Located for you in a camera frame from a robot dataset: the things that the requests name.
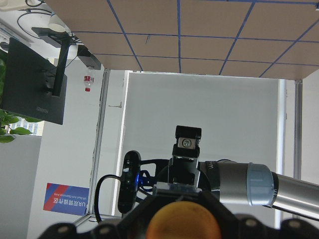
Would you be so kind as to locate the yellow push button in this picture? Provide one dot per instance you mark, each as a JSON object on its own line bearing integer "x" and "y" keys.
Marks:
{"x": 182, "y": 219}

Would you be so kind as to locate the blue red sign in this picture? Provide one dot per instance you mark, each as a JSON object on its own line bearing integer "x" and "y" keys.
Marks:
{"x": 66, "y": 199}

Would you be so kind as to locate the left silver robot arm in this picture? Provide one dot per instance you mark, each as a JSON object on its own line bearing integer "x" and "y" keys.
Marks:
{"x": 232, "y": 182}

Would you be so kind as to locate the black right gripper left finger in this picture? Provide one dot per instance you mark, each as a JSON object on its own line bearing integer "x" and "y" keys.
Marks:
{"x": 132, "y": 226}

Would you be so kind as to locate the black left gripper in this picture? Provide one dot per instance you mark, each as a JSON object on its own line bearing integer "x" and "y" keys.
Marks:
{"x": 183, "y": 167}

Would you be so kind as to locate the black monitor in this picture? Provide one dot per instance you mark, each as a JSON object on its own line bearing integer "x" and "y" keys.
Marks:
{"x": 33, "y": 87}

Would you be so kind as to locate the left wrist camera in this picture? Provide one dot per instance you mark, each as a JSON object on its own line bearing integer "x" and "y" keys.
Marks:
{"x": 129, "y": 181}

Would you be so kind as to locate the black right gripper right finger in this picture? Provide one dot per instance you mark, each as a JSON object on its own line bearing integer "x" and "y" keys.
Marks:
{"x": 247, "y": 227}

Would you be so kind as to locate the plastic water bottle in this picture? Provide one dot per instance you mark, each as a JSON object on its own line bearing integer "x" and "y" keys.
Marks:
{"x": 88, "y": 81}

